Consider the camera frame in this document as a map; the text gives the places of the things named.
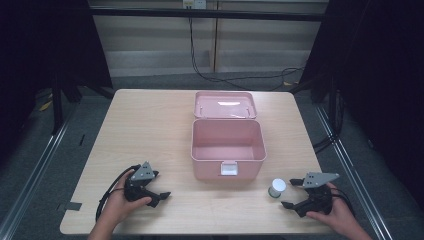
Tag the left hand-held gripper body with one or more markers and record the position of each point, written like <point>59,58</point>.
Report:
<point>142,173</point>

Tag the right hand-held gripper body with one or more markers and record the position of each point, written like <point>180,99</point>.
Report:
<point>316,181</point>

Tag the small white-capped bottle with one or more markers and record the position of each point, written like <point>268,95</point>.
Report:
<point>277,187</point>

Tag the pink plastic storage box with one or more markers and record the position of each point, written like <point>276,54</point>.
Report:
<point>228,146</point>

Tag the person's right hand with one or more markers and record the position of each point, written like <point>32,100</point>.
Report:
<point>336,216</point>

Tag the person's left hand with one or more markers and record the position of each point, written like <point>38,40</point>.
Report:
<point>118,206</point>

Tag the black tape strip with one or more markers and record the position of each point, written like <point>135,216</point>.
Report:
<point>82,139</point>

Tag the grey tape piece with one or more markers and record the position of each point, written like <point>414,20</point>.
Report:
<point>72,206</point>

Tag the black metal stand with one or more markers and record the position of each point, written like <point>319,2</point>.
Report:
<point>57,106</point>

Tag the dark curtain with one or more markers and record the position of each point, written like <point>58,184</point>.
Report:
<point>40,50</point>
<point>383,83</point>

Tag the aluminium floor rail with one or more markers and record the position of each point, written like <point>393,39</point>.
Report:
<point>353,173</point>
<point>36,166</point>

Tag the black horizontal frame bar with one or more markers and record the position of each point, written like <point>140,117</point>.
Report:
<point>206,14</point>

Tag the white wall power outlet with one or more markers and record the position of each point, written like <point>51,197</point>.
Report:
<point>194,3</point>

